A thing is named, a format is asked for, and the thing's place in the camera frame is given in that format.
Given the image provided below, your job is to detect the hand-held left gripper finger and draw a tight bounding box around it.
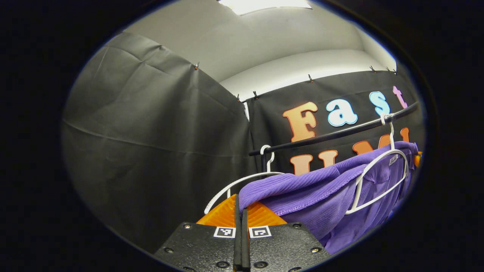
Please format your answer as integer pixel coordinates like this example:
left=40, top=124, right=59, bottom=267
left=153, top=194, right=242, bottom=272
left=242, top=201, right=332, bottom=272

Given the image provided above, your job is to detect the white clothes hanger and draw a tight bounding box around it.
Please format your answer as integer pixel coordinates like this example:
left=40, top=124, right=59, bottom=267
left=345, top=113, right=410, bottom=215
left=204, top=145, right=285, bottom=215

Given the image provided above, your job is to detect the purple corduroy jacket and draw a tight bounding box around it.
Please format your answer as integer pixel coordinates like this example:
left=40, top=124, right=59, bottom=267
left=238, top=141, right=419, bottom=255

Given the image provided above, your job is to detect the plain black backdrop cloth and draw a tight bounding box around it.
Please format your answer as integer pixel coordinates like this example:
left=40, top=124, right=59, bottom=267
left=62, top=32, right=258, bottom=253

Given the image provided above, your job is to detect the ceiling light panel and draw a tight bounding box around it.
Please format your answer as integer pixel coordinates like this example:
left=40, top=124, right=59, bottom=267
left=217, top=0, right=313, bottom=15

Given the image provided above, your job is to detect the black clothes rail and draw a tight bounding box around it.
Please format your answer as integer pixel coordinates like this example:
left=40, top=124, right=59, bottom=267
left=249, top=101, right=419, bottom=174

